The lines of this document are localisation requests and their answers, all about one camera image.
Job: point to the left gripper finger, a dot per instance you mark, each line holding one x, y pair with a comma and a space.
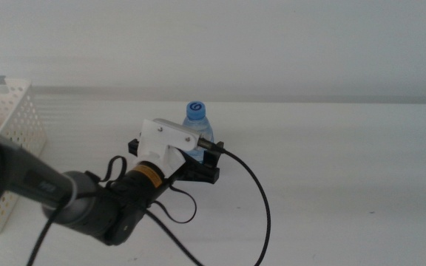
211, 160

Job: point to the small water bottle blue cap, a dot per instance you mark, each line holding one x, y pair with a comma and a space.
196, 111

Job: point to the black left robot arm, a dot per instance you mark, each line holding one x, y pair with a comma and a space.
87, 210

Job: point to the white perforated plastic basket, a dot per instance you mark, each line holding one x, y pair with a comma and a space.
20, 122

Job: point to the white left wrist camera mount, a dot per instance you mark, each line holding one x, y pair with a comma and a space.
161, 140

